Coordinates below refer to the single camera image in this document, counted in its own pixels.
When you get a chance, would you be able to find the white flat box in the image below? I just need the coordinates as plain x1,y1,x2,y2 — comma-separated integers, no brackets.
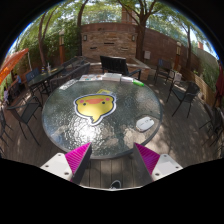
101,72,113,83
111,72,123,83

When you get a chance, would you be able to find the small green box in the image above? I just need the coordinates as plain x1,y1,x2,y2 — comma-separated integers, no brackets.
132,79,145,88

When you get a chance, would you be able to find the colourful printed sheet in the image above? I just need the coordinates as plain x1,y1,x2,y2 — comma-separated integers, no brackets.
79,74,104,82

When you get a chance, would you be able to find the dark mesh metal chair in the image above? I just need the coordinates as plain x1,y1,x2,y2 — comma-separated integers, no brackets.
49,63,91,93
199,106,224,148
61,56,86,73
6,96,43,146
166,81,201,118

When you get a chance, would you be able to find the orange patio umbrella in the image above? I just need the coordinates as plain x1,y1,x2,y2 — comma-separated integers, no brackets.
0,48,30,84

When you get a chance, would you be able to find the black slatted bench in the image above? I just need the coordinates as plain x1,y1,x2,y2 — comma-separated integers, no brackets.
99,55,142,81

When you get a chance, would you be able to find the closed red patio umbrella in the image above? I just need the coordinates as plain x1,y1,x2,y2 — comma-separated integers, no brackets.
214,64,224,108

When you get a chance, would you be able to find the blue patio chair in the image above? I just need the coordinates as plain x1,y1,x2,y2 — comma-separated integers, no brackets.
153,58,174,84
25,68,41,84

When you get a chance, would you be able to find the white computer mouse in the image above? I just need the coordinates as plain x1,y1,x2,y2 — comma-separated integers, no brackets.
135,116,156,133

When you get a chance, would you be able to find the dark round patio table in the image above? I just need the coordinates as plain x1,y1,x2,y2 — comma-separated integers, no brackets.
28,65,66,98

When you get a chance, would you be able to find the small yellow card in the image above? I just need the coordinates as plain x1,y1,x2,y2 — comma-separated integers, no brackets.
96,88,114,96

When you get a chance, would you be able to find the wooden lamp post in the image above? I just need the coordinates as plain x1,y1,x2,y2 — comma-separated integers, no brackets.
58,29,66,65

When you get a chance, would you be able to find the yellow chick-shaped mouse pad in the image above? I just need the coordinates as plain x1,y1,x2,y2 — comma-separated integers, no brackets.
73,93,118,126

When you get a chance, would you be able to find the white card with black print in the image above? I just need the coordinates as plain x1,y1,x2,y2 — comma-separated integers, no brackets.
59,79,78,91

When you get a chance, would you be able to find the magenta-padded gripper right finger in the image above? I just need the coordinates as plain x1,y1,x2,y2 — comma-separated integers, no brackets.
132,142,184,187

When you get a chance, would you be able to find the thin white booklet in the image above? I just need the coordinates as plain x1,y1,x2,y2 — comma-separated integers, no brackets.
120,76,135,84

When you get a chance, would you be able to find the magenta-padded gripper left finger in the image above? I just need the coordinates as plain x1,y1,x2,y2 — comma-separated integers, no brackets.
39,142,93,185

